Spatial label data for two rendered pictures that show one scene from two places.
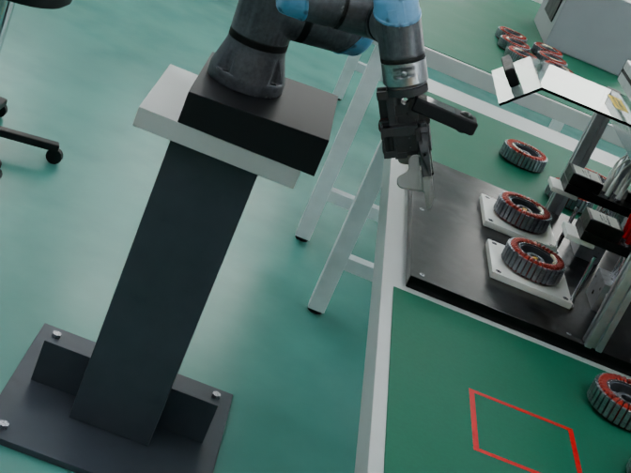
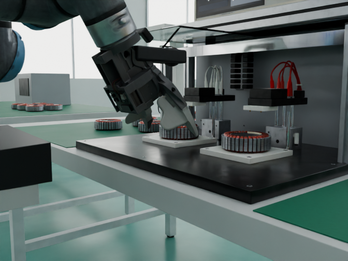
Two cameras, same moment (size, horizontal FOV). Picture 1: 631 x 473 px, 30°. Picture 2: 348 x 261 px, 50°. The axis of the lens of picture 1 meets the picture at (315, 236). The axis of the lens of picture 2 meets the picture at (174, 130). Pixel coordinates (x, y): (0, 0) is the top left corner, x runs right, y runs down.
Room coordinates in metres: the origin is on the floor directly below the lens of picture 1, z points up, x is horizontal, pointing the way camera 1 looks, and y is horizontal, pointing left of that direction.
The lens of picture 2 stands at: (1.35, 0.25, 0.93)
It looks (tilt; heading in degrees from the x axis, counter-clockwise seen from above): 7 degrees down; 326
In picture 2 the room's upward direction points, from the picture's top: straight up
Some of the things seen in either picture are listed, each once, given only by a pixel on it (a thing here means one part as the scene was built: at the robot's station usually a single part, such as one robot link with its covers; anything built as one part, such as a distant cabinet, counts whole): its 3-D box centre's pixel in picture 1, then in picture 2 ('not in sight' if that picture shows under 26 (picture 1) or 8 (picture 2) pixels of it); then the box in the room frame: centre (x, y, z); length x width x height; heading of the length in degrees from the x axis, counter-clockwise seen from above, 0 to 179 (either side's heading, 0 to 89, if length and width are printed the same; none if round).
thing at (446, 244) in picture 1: (525, 257); (213, 150); (2.08, -0.37, 0.76); 0.64 x 0.47 x 0.02; 4
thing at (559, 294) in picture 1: (527, 272); (245, 151); (1.96, -0.37, 0.78); 0.15 x 0.15 x 0.01; 4
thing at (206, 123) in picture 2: (589, 241); (215, 128); (2.21, -0.50, 0.80); 0.08 x 0.05 x 0.06; 4
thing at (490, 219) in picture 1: (516, 222); (178, 139); (2.20, -0.35, 0.78); 0.15 x 0.15 x 0.01; 4
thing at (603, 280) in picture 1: (607, 293); (283, 136); (1.97, -0.51, 0.80); 0.08 x 0.05 x 0.06; 4
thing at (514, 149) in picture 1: (523, 155); (108, 124); (2.73, -0.38, 0.77); 0.11 x 0.11 x 0.04
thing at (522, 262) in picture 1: (533, 261); (245, 141); (1.96, -0.37, 0.80); 0.11 x 0.11 x 0.04
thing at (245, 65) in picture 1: (252, 57); not in sight; (2.20, 0.25, 0.87); 0.15 x 0.15 x 0.10
